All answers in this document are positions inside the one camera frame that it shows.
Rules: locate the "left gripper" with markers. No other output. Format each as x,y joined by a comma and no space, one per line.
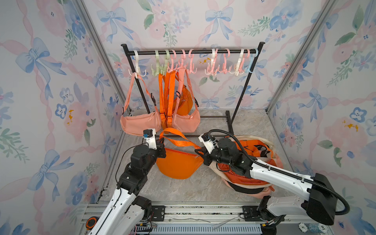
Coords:
159,147

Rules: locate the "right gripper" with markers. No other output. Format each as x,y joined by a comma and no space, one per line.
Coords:
205,155

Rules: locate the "orange crescent bag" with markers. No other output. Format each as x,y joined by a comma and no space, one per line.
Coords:
178,164

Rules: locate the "pink bag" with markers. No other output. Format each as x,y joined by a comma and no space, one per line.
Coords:
185,123
227,174
135,125

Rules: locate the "black crossbody bag front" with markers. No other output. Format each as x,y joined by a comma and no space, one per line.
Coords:
240,189

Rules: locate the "beige crossbody bag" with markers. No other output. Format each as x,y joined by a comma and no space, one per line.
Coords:
278,160

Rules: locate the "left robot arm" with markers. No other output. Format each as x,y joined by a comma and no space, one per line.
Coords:
127,208

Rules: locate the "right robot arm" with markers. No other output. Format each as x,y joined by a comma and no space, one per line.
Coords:
295,194

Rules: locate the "white hook far left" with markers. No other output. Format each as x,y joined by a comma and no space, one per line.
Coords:
137,67

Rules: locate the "white hook right end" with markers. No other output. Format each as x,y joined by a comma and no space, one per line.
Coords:
239,65

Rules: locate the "light blue hook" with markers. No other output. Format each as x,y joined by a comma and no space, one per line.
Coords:
252,60

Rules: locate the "orange bags left cluster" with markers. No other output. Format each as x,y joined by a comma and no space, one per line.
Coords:
168,86

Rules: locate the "orange black tape measure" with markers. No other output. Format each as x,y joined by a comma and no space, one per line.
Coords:
91,222

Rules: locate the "black clothes rack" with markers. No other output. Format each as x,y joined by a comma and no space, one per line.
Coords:
229,120

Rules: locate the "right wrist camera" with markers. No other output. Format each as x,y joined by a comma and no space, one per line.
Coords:
209,142

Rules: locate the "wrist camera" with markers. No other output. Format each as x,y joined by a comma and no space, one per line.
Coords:
209,142
149,136

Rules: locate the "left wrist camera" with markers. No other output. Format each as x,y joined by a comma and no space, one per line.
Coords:
149,136

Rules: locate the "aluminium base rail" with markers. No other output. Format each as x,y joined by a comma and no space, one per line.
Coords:
213,219

